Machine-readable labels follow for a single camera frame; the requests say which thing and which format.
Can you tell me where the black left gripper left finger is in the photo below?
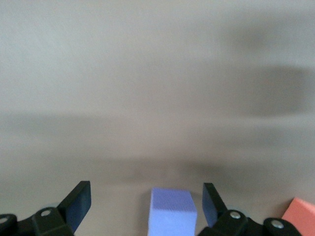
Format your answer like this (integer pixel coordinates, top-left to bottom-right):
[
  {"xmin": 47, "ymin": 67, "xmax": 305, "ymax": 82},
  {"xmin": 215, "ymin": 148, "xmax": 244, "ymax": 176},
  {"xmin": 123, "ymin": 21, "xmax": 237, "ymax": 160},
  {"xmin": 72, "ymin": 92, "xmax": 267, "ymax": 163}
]
[{"xmin": 0, "ymin": 181, "xmax": 92, "ymax": 236}]

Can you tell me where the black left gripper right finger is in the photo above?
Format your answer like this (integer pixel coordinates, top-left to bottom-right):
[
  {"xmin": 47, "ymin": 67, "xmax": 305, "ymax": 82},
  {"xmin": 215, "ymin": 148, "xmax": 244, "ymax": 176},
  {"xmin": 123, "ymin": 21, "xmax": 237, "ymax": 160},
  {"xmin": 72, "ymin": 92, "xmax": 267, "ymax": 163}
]
[{"xmin": 198, "ymin": 182, "xmax": 302, "ymax": 236}]

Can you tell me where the purple foam cube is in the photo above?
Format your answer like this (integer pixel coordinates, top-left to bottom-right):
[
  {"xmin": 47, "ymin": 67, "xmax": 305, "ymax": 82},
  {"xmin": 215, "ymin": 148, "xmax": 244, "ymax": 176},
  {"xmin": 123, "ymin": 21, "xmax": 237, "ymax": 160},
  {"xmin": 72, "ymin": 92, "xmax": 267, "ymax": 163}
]
[{"xmin": 147, "ymin": 187, "xmax": 198, "ymax": 236}]

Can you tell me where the orange foam cube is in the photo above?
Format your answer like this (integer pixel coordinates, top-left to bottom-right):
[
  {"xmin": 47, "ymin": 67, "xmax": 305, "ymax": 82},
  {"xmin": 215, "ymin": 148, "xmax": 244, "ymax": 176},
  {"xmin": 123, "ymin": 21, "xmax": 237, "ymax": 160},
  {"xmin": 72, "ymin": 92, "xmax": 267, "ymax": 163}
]
[{"xmin": 281, "ymin": 197, "xmax": 315, "ymax": 236}]

